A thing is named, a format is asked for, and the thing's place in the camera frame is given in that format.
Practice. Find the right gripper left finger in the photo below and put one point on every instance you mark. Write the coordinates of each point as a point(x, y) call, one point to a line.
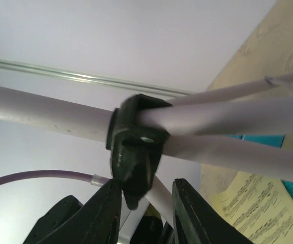
point(70, 221)

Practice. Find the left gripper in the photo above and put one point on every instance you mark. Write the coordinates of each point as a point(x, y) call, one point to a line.
point(151, 230)

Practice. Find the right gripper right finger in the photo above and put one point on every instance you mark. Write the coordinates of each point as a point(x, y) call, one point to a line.
point(195, 221)

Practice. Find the yellow music sheet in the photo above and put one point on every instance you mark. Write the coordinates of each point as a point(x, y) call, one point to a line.
point(259, 207)

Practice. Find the white tripod music stand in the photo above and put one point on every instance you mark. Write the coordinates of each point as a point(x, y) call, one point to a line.
point(199, 125)

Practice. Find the blue music sheet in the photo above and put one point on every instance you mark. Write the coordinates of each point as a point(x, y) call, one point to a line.
point(268, 158)

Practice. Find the left aluminium frame post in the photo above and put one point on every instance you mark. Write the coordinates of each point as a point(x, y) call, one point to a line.
point(91, 79)

